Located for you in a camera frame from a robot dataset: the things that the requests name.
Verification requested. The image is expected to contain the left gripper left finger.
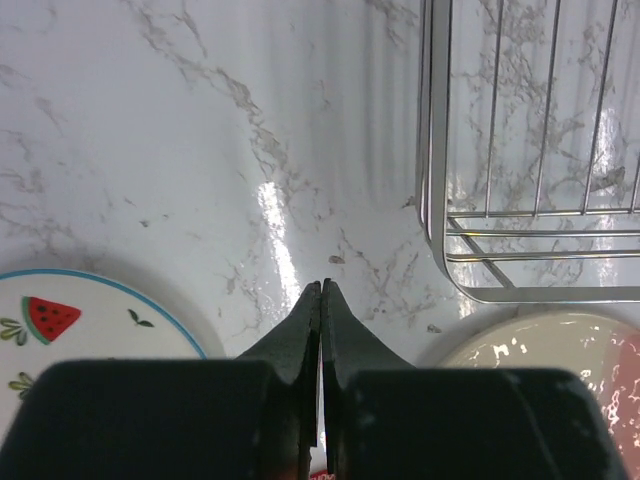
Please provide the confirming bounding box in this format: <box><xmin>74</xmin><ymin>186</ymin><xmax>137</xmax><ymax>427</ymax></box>
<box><xmin>1</xmin><ymin>282</ymin><xmax>321</xmax><ymax>479</ymax></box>

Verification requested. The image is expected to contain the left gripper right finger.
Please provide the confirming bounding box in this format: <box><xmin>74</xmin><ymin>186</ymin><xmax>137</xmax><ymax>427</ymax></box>
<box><xmin>321</xmin><ymin>280</ymin><xmax>627</xmax><ymax>479</ymax></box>

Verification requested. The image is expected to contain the metal wire dish rack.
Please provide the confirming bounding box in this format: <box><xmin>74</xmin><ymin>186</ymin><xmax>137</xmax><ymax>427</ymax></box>
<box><xmin>416</xmin><ymin>1</ymin><xmax>639</xmax><ymax>304</ymax></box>

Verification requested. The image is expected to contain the red instruction card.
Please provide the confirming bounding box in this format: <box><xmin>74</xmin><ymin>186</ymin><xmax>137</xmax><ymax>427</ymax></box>
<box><xmin>309</xmin><ymin>470</ymin><xmax>335</xmax><ymax>480</ymax></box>

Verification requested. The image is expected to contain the watermelon pattern plate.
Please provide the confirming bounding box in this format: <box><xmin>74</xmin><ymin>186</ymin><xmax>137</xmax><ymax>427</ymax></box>
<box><xmin>1</xmin><ymin>269</ymin><xmax>206</xmax><ymax>410</ymax></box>

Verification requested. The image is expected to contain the pink and cream plate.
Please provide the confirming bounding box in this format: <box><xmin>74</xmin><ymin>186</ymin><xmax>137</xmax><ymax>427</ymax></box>
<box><xmin>441</xmin><ymin>311</ymin><xmax>639</xmax><ymax>454</ymax></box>

